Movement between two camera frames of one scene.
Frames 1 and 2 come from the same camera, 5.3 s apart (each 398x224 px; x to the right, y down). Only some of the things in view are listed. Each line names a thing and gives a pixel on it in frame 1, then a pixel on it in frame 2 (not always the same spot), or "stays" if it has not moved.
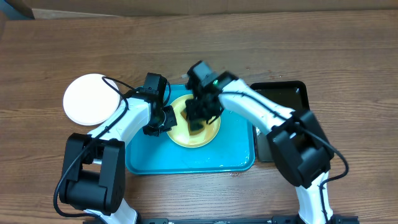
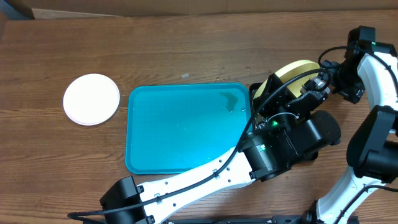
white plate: x=89 y=100 stays
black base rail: x=275 y=219 stays
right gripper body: x=207 y=111 → x=344 y=81
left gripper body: x=163 y=124 → x=302 y=116
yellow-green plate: x=180 y=133 → x=293 y=88
